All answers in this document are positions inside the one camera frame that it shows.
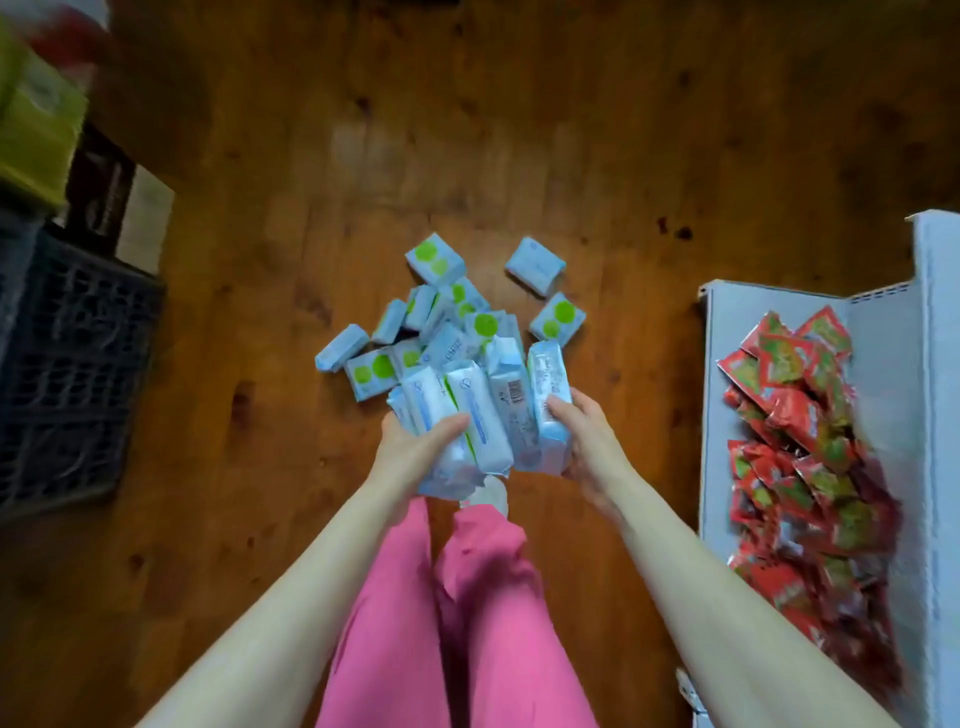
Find person's left hand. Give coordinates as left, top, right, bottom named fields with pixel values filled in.
left=363, top=411, right=472, bottom=520

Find person's right hand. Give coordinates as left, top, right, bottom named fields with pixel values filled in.
left=546, top=388, right=640, bottom=514

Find light blue tissue packet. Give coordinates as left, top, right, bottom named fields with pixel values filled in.
left=526, top=340, right=576, bottom=478
left=386, top=377, right=453, bottom=453
left=417, top=358, right=516, bottom=501
left=486, top=337, right=543, bottom=474

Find person's right forearm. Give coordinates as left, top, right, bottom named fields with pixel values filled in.
left=598, top=471, right=901, bottom=728

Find person's left forearm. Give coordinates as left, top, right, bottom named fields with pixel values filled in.
left=135, top=468, right=421, bottom=728

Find pile of light blue packets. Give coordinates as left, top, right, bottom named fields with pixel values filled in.
left=314, top=233, right=588, bottom=404

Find pink trousers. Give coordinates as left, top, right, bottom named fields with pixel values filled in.
left=315, top=495, right=601, bottom=728

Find pile of red snack bags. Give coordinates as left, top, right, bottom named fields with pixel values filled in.
left=717, top=305, right=906, bottom=700

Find white plastic tag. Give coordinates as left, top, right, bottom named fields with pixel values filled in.
left=675, top=667, right=710, bottom=717

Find grey metal shelf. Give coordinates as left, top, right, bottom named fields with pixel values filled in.
left=696, top=209, right=960, bottom=728

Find black plastic crate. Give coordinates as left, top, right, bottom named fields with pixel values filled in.
left=0, top=208, right=168, bottom=520

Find green cardboard box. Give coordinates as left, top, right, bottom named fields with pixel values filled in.
left=0, top=21, right=90, bottom=213

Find red package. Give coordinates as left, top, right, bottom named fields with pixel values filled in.
left=22, top=0, right=114, bottom=72

